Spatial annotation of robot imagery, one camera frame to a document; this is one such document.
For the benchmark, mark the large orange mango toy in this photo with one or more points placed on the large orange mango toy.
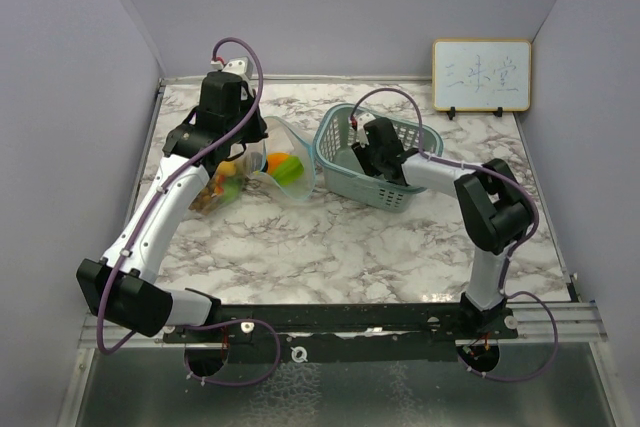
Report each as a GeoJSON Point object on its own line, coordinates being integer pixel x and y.
{"type": "Point", "coordinates": [273, 160]}

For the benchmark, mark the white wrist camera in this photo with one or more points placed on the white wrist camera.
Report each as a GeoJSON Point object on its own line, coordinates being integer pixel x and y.
{"type": "Point", "coordinates": [242, 67]}
{"type": "Point", "coordinates": [358, 125]}

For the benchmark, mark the green leafy toy vegetable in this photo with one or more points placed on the green leafy toy vegetable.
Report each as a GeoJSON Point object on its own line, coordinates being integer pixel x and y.
{"type": "Point", "coordinates": [289, 171]}

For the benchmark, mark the blue zip clear bag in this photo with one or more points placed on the blue zip clear bag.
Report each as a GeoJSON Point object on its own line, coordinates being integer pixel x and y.
{"type": "Point", "coordinates": [283, 136]}

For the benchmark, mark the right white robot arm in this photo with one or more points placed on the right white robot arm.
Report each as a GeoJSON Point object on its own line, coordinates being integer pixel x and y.
{"type": "Point", "coordinates": [497, 212]}

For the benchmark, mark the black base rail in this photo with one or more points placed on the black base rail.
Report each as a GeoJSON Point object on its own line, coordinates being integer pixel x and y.
{"type": "Point", "coordinates": [331, 333]}

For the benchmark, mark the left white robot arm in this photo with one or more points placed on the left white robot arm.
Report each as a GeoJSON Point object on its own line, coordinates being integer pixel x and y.
{"type": "Point", "coordinates": [120, 286]}

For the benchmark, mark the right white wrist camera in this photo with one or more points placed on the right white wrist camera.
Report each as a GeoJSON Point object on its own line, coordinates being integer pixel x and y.
{"type": "Point", "coordinates": [358, 125]}

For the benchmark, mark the small whiteboard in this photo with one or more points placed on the small whiteboard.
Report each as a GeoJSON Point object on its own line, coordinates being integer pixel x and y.
{"type": "Point", "coordinates": [481, 75]}

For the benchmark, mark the orange zip clear bag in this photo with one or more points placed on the orange zip clear bag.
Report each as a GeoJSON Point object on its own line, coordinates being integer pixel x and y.
{"type": "Point", "coordinates": [219, 180]}

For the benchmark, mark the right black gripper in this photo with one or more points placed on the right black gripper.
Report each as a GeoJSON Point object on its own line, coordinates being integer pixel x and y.
{"type": "Point", "coordinates": [363, 155]}

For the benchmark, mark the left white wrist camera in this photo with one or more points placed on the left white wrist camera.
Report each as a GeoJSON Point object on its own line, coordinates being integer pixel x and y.
{"type": "Point", "coordinates": [242, 67]}

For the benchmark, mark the teal plastic basket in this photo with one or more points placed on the teal plastic basket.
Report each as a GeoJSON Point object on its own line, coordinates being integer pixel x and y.
{"type": "Point", "coordinates": [342, 172]}

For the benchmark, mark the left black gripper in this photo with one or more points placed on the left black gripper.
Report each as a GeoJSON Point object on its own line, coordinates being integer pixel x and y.
{"type": "Point", "coordinates": [257, 131]}

